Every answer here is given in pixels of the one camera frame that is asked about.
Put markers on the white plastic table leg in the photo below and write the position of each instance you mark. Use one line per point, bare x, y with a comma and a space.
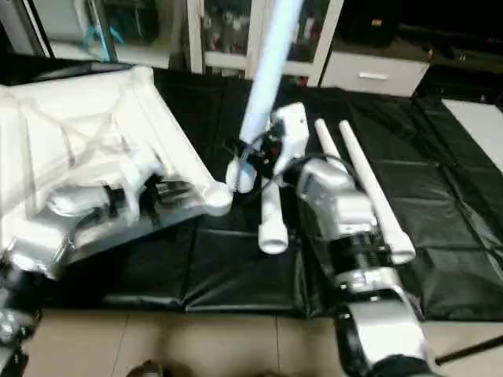
326, 141
369, 184
267, 78
273, 228

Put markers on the white plastic table top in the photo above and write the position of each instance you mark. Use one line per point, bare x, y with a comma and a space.
71, 126

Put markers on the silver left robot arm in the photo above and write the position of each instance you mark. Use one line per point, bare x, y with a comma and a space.
55, 228

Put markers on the black table mat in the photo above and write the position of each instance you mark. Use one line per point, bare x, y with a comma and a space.
236, 275

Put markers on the white glass door cabinet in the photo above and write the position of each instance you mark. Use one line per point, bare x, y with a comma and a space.
228, 35

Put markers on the white drawer unit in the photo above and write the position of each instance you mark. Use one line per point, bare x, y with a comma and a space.
373, 75

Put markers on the black case with yellow label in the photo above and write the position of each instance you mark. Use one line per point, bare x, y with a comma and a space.
369, 20

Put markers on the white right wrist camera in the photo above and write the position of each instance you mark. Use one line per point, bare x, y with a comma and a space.
291, 133

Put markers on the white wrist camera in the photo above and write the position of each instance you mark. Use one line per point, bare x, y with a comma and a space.
137, 177
291, 133

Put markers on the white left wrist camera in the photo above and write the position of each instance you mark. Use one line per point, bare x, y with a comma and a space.
137, 177

